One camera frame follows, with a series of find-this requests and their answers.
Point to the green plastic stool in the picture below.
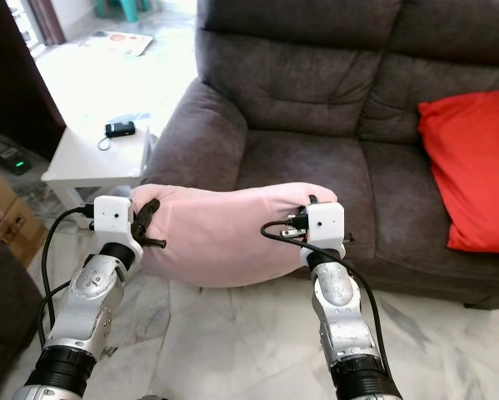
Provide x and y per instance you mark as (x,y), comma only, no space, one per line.
(112,7)

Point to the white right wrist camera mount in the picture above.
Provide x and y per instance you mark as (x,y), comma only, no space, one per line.
(324,223)

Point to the white side table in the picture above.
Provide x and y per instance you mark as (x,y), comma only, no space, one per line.
(87,158)

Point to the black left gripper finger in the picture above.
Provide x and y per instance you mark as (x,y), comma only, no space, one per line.
(145,217)

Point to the brown wooden door frame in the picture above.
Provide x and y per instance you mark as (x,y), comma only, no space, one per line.
(47,21)

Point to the brown cardboard box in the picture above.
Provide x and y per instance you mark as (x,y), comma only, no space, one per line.
(12,221)

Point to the dark wooden partition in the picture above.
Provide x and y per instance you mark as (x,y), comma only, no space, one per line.
(7,83)

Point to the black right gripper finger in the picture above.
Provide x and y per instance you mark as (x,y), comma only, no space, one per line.
(312,200)

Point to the red pillow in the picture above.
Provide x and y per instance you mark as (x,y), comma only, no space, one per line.
(470,167)

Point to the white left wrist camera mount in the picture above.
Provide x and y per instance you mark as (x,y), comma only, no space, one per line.
(113,214)

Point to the printed floor mat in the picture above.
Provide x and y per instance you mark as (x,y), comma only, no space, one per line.
(116,43)

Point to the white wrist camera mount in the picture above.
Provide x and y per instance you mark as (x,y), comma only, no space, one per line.
(113,214)
(324,223)

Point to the dark grey fabric sofa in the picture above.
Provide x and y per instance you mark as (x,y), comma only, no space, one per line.
(316,100)

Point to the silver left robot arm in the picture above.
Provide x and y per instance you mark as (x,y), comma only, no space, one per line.
(91,304)

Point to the pink pillow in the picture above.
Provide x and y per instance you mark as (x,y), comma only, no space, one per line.
(224,233)

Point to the dark grey armchair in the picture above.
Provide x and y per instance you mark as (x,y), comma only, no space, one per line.
(3,325)

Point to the black charger with green light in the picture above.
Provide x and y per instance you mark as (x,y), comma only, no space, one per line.
(9,157)

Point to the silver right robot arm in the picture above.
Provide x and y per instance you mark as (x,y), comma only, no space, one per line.
(345,312)

